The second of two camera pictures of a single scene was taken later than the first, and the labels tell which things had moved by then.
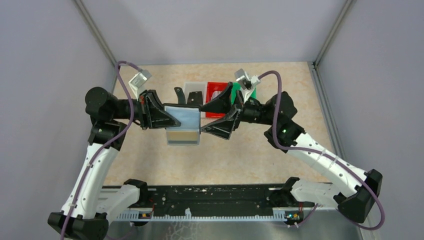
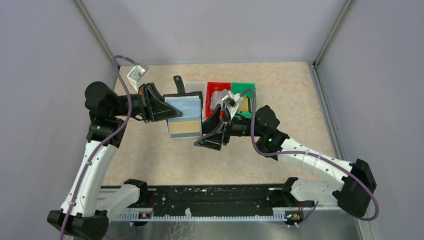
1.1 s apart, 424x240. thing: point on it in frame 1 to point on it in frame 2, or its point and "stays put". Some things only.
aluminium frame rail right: (334, 136) stays put
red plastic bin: (210, 87) stays put
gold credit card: (182, 137) to (182, 127)
